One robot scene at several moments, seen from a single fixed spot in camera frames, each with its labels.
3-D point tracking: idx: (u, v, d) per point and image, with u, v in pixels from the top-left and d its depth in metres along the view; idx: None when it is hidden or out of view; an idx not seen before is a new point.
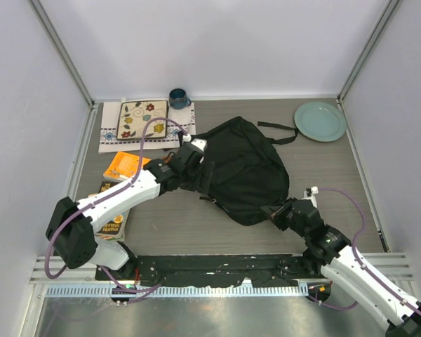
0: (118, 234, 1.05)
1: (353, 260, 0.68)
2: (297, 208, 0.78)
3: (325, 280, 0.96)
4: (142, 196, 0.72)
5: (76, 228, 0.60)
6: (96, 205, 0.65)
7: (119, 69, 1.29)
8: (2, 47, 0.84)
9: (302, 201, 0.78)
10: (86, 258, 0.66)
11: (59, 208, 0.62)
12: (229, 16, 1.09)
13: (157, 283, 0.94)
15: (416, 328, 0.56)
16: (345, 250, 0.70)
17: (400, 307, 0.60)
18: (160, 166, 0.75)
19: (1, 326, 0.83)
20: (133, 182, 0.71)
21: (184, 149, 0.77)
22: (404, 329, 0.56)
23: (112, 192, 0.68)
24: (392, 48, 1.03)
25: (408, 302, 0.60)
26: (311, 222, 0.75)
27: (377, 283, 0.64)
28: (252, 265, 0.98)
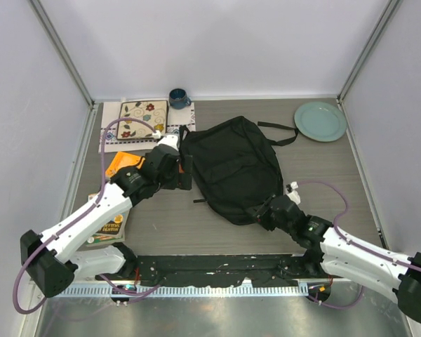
0: (118, 234, 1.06)
1: (339, 239, 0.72)
2: (276, 205, 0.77)
3: (325, 280, 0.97)
4: (113, 213, 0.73)
5: (41, 264, 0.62)
6: (59, 236, 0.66)
7: (119, 69, 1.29)
8: (2, 47, 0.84)
9: (279, 198, 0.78)
10: (65, 283, 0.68)
11: (23, 244, 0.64)
12: (229, 16, 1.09)
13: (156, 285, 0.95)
15: (415, 283, 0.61)
16: (328, 233, 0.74)
17: (393, 268, 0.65)
18: (128, 176, 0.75)
19: (1, 326, 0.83)
20: (98, 202, 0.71)
21: (152, 155, 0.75)
22: (404, 288, 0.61)
23: (75, 218, 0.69)
24: (392, 48, 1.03)
25: (398, 260, 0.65)
26: (292, 216, 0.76)
27: (367, 254, 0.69)
28: (252, 265, 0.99)
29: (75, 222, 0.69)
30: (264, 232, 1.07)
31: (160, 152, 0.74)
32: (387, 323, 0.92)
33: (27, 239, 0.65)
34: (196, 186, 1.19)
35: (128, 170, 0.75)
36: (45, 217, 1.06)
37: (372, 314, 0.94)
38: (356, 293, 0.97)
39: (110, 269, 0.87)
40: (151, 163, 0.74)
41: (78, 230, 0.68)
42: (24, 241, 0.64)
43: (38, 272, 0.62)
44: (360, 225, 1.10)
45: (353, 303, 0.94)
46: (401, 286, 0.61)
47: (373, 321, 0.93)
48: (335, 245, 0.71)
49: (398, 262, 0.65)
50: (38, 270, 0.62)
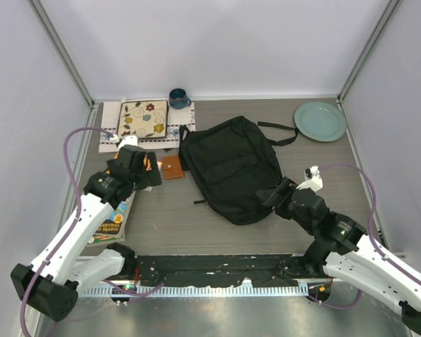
0: (118, 234, 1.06)
1: (374, 252, 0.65)
2: (298, 201, 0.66)
3: (325, 281, 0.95)
4: (96, 222, 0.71)
5: (40, 292, 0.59)
6: (50, 260, 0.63)
7: (119, 69, 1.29)
8: (2, 48, 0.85)
9: (302, 192, 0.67)
10: (71, 302, 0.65)
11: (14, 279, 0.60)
12: (229, 16, 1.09)
13: (161, 283, 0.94)
15: None
16: (362, 241, 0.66)
17: None
18: (101, 182, 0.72)
19: (1, 326, 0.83)
20: (79, 216, 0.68)
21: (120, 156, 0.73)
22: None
23: (61, 238, 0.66)
24: (392, 48, 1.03)
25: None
26: (319, 215, 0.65)
27: (402, 275, 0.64)
28: (252, 265, 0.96)
29: (62, 243, 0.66)
30: (264, 232, 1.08)
31: (128, 151, 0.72)
32: (387, 323, 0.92)
33: (17, 272, 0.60)
34: (196, 186, 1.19)
35: (99, 176, 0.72)
36: (45, 217, 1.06)
37: (372, 314, 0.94)
38: (356, 293, 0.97)
39: (112, 271, 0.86)
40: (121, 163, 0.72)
41: (69, 249, 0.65)
42: (12, 275, 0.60)
43: (41, 300, 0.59)
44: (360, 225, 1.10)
45: (356, 302, 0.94)
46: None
47: (373, 321, 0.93)
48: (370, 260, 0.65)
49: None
50: (41, 300, 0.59)
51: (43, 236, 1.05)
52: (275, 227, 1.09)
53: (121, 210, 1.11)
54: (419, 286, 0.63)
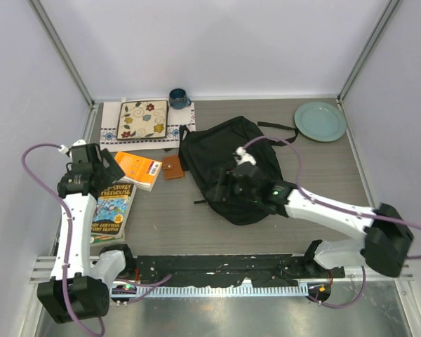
0: (118, 234, 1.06)
1: (304, 199, 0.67)
2: (237, 173, 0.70)
3: (325, 281, 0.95)
4: (89, 215, 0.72)
5: (76, 293, 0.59)
6: (69, 261, 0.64)
7: (119, 69, 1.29)
8: (3, 48, 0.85)
9: (239, 165, 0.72)
10: (104, 291, 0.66)
11: (44, 298, 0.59)
12: (229, 16, 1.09)
13: (167, 275, 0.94)
15: (380, 236, 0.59)
16: (292, 194, 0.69)
17: (358, 222, 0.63)
18: (72, 182, 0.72)
19: (1, 326, 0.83)
20: (72, 215, 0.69)
21: (76, 154, 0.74)
22: (369, 240, 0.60)
23: (66, 241, 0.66)
24: (392, 48, 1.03)
25: (363, 213, 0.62)
26: (255, 180, 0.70)
27: (331, 210, 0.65)
28: (252, 265, 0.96)
29: (71, 242, 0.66)
30: (264, 232, 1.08)
31: (81, 147, 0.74)
32: (387, 323, 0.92)
33: (43, 289, 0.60)
34: (196, 186, 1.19)
35: (67, 178, 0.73)
36: (45, 217, 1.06)
37: (372, 314, 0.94)
38: (351, 297, 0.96)
39: (117, 269, 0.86)
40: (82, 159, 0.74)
41: (79, 246, 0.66)
42: (41, 295, 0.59)
43: (81, 298, 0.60)
44: None
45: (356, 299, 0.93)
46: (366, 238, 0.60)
47: (372, 321, 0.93)
48: (302, 208, 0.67)
49: (363, 215, 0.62)
50: (81, 298, 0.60)
51: (43, 236, 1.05)
52: (275, 227, 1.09)
53: (121, 210, 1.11)
54: (349, 215, 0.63)
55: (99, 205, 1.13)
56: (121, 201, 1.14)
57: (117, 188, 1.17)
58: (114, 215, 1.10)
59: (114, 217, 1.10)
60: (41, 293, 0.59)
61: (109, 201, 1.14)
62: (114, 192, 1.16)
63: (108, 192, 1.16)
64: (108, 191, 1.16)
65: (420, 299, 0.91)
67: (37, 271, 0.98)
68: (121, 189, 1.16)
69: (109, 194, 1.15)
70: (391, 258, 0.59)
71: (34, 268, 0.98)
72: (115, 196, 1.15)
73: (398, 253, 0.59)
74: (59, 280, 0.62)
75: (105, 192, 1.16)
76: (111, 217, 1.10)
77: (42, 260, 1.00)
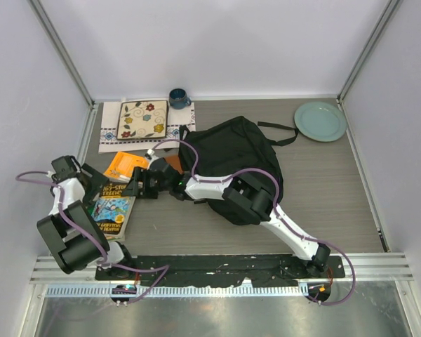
0: (118, 234, 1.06)
1: (194, 182, 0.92)
2: (154, 168, 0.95)
3: (325, 281, 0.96)
4: (77, 186, 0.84)
5: (74, 211, 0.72)
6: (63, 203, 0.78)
7: (118, 69, 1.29)
8: (3, 48, 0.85)
9: (157, 161, 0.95)
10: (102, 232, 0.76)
11: (48, 228, 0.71)
12: (229, 15, 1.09)
13: (167, 266, 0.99)
15: (231, 191, 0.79)
16: (190, 180, 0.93)
17: (221, 185, 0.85)
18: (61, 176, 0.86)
19: (1, 326, 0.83)
20: (59, 185, 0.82)
21: (57, 165, 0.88)
22: (226, 196, 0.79)
23: (59, 197, 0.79)
24: (392, 48, 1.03)
25: (223, 180, 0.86)
26: (168, 175, 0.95)
27: (210, 183, 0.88)
28: (252, 265, 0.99)
29: (64, 196, 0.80)
30: (264, 232, 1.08)
31: (59, 158, 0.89)
32: (387, 323, 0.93)
33: (44, 222, 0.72)
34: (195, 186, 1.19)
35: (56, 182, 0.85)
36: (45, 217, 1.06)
37: (372, 314, 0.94)
38: (339, 297, 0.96)
39: (114, 258, 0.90)
40: (64, 166, 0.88)
41: (71, 196, 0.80)
42: (44, 227, 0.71)
43: (79, 218, 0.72)
44: (361, 226, 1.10)
45: (346, 298, 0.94)
46: (224, 194, 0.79)
47: (372, 320, 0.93)
48: (192, 185, 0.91)
49: (223, 180, 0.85)
50: (78, 218, 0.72)
51: None
52: None
53: (121, 210, 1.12)
54: (216, 183, 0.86)
55: (101, 205, 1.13)
56: (122, 201, 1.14)
57: (119, 187, 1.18)
58: (114, 215, 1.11)
59: (115, 216, 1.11)
60: (43, 227, 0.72)
61: (111, 200, 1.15)
62: (116, 191, 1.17)
63: (110, 192, 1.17)
64: (110, 191, 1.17)
65: (419, 298, 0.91)
67: (37, 271, 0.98)
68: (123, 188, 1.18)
69: (111, 194, 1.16)
70: (246, 207, 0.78)
71: (34, 268, 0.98)
72: (116, 195, 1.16)
73: (252, 205, 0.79)
74: (56, 217, 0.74)
75: (108, 192, 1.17)
76: (113, 216, 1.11)
77: (42, 259, 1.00)
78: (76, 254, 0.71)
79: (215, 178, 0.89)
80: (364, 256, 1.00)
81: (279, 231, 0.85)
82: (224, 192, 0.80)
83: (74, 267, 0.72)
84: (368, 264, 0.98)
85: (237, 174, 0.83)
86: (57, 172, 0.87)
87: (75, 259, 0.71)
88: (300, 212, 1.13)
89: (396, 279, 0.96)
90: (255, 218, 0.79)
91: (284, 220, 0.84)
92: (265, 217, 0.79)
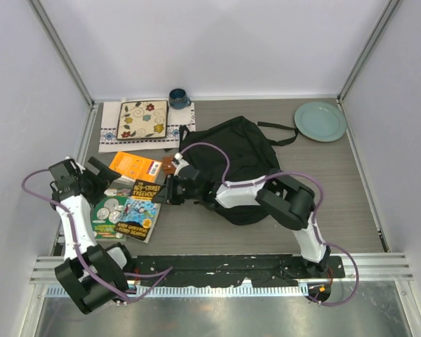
0: (145, 239, 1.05)
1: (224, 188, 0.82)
2: (183, 175, 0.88)
3: (325, 281, 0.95)
4: (86, 210, 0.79)
5: (95, 260, 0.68)
6: (78, 241, 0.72)
7: (118, 69, 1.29)
8: (3, 48, 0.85)
9: (186, 168, 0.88)
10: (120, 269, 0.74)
11: (67, 276, 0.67)
12: (229, 16, 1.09)
13: (167, 268, 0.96)
15: (267, 194, 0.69)
16: (219, 189, 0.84)
17: (255, 188, 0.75)
18: (62, 192, 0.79)
19: (1, 326, 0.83)
20: (69, 211, 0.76)
21: (56, 172, 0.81)
22: (260, 200, 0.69)
23: (71, 231, 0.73)
24: (392, 48, 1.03)
25: (256, 182, 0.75)
26: (198, 183, 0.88)
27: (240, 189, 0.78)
28: (252, 265, 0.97)
29: (77, 231, 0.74)
30: (264, 232, 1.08)
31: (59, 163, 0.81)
32: (386, 323, 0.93)
33: (62, 269, 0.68)
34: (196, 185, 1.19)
35: (57, 194, 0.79)
36: (44, 217, 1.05)
37: (372, 314, 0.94)
38: (342, 297, 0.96)
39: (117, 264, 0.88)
40: (63, 173, 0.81)
41: (85, 229, 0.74)
42: (62, 276, 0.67)
43: (100, 268, 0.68)
44: (361, 226, 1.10)
45: (349, 298, 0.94)
46: (257, 199, 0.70)
47: (372, 320, 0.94)
48: (223, 193, 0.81)
49: (255, 182, 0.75)
50: (99, 268, 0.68)
51: (43, 236, 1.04)
52: (275, 227, 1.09)
53: (149, 214, 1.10)
54: (248, 187, 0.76)
55: (130, 205, 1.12)
56: (151, 205, 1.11)
57: (149, 188, 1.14)
58: (142, 218, 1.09)
59: (144, 220, 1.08)
60: (61, 275, 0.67)
61: (139, 201, 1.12)
62: (146, 191, 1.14)
63: (140, 192, 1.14)
64: (140, 190, 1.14)
65: (419, 299, 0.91)
67: (37, 271, 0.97)
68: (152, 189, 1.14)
69: (141, 195, 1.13)
70: (285, 210, 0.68)
71: (34, 268, 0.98)
72: (146, 196, 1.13)
73: (291, 208, 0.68)
74: (74, 262, 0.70)
75: (137, 192, 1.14)
76: (140, 220, 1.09)
77: (42, 260, 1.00)
78: (99, 298, 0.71)
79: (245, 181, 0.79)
80: (365, 256, 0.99)
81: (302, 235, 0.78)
82: (258, 196, 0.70)
83: (94, 306, 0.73)
84: (369, 264, 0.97)
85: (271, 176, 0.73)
86: (57, 180, 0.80)
87: (97, 300, 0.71)
88: None
89: (396, 279, 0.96)
90: (295, 223, 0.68)
91: (315, 227, 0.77)
92: (305, 222, 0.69)
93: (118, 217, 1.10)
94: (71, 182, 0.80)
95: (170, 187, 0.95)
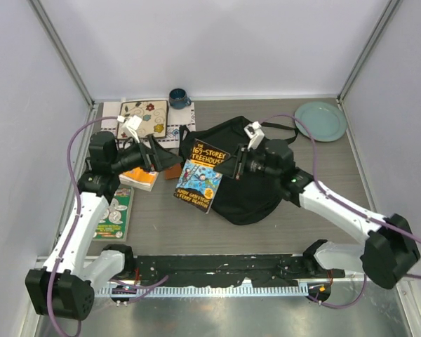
0: (207, 210, 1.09)
1: (318, 192, 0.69)
2: (270, 149, 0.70)
3: (325, 280, 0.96)
4: (96, 217, 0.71)
5: (60, 289, 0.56)
6: (64, 257, 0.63)
7: (118, 69, 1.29)
8: (3, 48, 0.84)
9: (276, 142, 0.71)
10: (89, 299, 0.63)
11: (29, 285, 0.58)
12: (229, 15, 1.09)
13: (164, 276, 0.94)
15: (382, 241, 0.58)
16: (309, 185, 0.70)
17: (365, 225, 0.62)
18: (90, 180, 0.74)
19: (1, 326, 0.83)
20: (81, 212, 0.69)
21: (92, 152, 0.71)
22: (370, 243, 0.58)
23: (67, 236, 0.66)
24: (393, 48, 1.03)
25: (372, 218, 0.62)
26: (284, 164, 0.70)
27: (343, 209, 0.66)
28: (252, 265, 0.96)
29: (69, 243, 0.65)
30: (264, 232, 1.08)
31: (99, 145, 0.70)
32: (387, 323, 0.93)
33: (34, 276, 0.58)
34: None
35: (87, 177, 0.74)
36: (44, 217, 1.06)
37: (372, 314, 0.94)
38: (353, 298, 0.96)
39: (113, 271, 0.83)
40: (99, 156, 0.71)
41: (78, 246, 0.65)
42: (29, 283, 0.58)
43: (63, 298, 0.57)
44: None
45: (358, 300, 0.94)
46: (368, 241, 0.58)
47: (372, 320, 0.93)
48: (314, 198, 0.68)
49: (371, 220, 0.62)
50: (63, 298, 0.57)
51: (43, 236, 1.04)
52: (275, 227, 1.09)
53: (211, 184, 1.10)
54: (359, 217, 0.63)
55: (190, 170, 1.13)
56: (212, 174, 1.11)
57: (209, 154, 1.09)
58: (204, 188, 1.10)
59: (205, 189, 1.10)
60: (29, 280, 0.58)
61: (201, 168, 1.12)
62: (205, 158, 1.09)
63: (199, 156, 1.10)
64: (198, 155, 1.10)
65: (419, 299, 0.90)
67: None
68: (212, 157, 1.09)
69: (201, 161, 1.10)
70: (389, 265, 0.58)
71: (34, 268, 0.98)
72: (206, 164, 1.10)
73: (393, 267, 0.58)
74: (49, 272, 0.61)
75: (197, 156, 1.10)
76: (202, 189, 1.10)
77: (42, 260, 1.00)
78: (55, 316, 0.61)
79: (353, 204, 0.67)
80: None
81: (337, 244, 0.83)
82: (369, 238, 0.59)
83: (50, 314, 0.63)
84: None
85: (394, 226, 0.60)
86: (92, 161, 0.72)
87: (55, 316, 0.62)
88: (300, 211, 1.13)
89: None
90: (389, 280, 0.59)
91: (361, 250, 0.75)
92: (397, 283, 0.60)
93: (178, 182, 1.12)
94: (105, 169, 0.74)
95: (243, 160, 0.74)
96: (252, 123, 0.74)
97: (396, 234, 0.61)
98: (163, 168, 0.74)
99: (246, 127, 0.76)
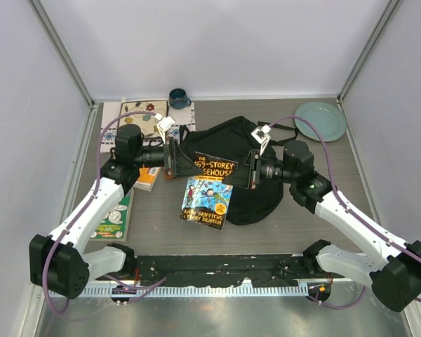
0: (222, 227, 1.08)
1: (337, 205, 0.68)
2: (289, 151, 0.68)
3: (325, 280, 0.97)
4: (110, 203, 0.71)
5: (59, 259, 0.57)
6: (70, 230, 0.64)
7: (118, 69, 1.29)
8: (2, 47, 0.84)
9: (295, 144, 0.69)
10: (83, 280, 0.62)
11: (31, 250, 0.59)
12: (229, 15, 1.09)
13: (161, 279, 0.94)
15: (401, 268, 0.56)
16: (329, 194, 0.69)
17: (385, 248, 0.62)
18: (112, 169, 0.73)
19: (1, 326, 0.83)
20: (96, 194, 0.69)
21: (118, 145, 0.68)
22: (389, 269, 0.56)
23: (78, 211, 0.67)
24: (392, 48, 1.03)
25: (393, 243, 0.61)
26: (302, 168, 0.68)
27: (363, 228, 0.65)
28: (252, 265, 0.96)
29: (78, 217, 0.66)
30: (264, 232, 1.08)
31: (125, 138, 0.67)
32: (387, 324, 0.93)
33: (38, 242, 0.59)
34: None
35: (109, 165, 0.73)
36: (44, 217, 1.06)
37: (372, 314, 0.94)
38: (353, 299, 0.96)
39: (114, 267, 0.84)
40: (124, 149, 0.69)
41: (85, 223, 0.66)
42: (32, 247, 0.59)
43: (59, 269, 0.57)
44: None
45: (358, 300, 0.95)
46: (386, 267, 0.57)
47: (372, 320, 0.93)
48: (333, 211, 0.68)
49: (392, 245, 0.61)
50: (60, 268, 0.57)
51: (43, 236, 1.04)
52: (275, 227, 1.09)
53: (221, 198, 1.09)
54: (379, 239, 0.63)
55: (195, 189, 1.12)
56: (221, 189, 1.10)
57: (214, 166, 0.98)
58: (214, 203, 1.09)
59: (215, 206, 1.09)
60: (33, 244, 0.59)
61: (205, 184, 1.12)
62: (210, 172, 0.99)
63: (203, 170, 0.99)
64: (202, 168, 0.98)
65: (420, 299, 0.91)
67: None
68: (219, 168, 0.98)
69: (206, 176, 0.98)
70: (402, 290, 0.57)
71: None
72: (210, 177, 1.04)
73: (406, 293, 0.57)
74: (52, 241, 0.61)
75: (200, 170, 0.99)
76: (212, 205, 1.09)
77: None
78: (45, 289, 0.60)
79: (374, 224, 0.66)
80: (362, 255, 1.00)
81: (344, 252, 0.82)
82: (387, 264, 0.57)
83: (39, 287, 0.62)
84: None
85: (415, 255, 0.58)
86: (116, 152, 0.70)
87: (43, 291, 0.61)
88: (300, 211, 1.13)
89: None
90: (398, 303, 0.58)
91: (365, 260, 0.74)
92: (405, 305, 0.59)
93: (185, 201, 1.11)
94: (128, 161, 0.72)
95: (257, 168, 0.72)
96: (262, 126, 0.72)
97: (413, 260, 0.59)
98: (178, 175, 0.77)
99: (255, 132, 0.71)
